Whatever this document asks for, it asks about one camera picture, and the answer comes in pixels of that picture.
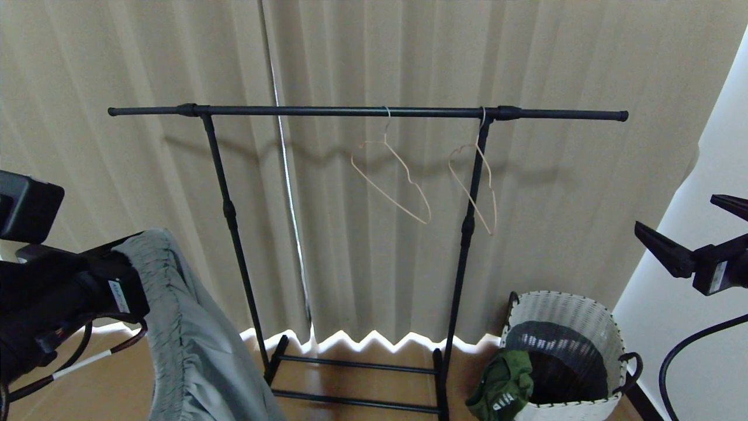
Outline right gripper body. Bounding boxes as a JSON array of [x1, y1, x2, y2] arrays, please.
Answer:
[[693, 234, 748, 296]]

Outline black clothes rack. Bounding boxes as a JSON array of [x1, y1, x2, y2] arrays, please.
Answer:
[[108, 103, 629, 421]]

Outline beige curtain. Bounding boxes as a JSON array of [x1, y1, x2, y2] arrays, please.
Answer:
[[0, 0, 748, 357]]

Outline pink clothes hanger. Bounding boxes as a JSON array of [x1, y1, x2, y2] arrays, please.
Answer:
[[351, 106, 433, 226], [448, 107, 498, 236]]

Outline pale grey shorts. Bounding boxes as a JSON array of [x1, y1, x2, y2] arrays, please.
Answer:
[[111, 228, 287, 421]]

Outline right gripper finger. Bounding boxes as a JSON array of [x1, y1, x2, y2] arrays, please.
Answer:
[[710, 195, 748, 222], [634, 221, 696, 278]]

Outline white laundry basket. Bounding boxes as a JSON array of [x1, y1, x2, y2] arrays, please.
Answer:
[[500, 291, 643, 421]]

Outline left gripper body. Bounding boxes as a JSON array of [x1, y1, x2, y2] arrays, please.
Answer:
[[0, 233, 150, 384]]

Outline green garment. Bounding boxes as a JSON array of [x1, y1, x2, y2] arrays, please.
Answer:
[[466, 349, 534, 421]]

